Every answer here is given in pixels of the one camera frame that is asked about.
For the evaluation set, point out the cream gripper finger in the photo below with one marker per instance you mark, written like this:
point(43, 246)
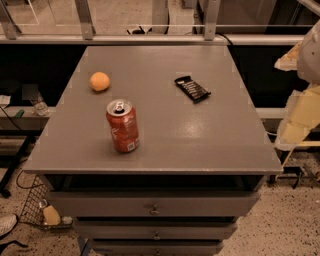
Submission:
point(302, 115)
point(290, 60)

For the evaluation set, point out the black rxbar chocolate wrapper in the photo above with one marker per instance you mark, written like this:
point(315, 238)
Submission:
point(192, 89)

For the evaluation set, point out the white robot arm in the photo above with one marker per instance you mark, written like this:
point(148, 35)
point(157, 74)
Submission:
point(309, 60)

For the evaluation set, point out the red coke can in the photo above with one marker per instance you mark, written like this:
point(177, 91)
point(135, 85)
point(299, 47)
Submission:
point(121, 116)

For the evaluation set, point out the yellow metal stand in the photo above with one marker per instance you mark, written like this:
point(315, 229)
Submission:
point(293, 167)

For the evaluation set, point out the grey drawer cabinet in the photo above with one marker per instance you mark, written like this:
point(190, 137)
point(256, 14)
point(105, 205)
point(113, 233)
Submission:
point(197, 169)

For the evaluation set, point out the orange fruit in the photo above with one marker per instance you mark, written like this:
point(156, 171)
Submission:
point(99, 81)

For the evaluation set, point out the clear plastic bottle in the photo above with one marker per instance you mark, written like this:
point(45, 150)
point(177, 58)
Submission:
point(40, 106)

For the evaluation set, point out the yellow bottle in basket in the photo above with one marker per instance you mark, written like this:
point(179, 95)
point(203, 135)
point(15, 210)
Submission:
point(51, 216)

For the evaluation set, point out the white shoe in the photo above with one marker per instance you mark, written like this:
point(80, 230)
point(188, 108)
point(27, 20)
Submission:
point(7, 224)

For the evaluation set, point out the metal railing frame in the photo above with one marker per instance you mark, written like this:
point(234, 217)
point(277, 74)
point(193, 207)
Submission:
point(242, 22)

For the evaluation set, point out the wire basket on floor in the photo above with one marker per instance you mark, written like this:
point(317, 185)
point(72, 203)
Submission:
point(32, 211)

